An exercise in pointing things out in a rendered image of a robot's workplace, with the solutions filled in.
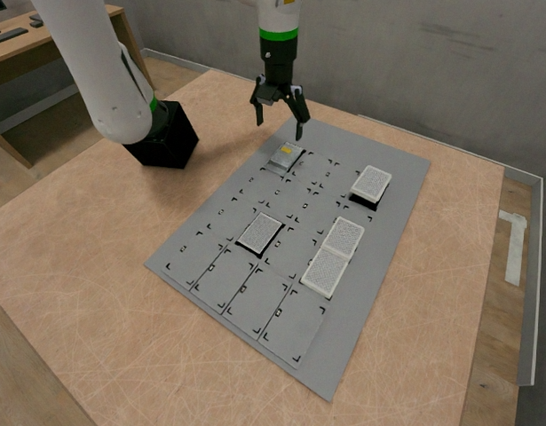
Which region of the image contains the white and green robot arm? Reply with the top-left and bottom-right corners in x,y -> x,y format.
31,0 -> 302,145

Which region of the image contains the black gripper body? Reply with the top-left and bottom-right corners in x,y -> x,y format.
265,62 -> 293,97

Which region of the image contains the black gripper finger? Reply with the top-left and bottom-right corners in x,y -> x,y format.
278,85 -> 311,141
249,74 -> 265,126

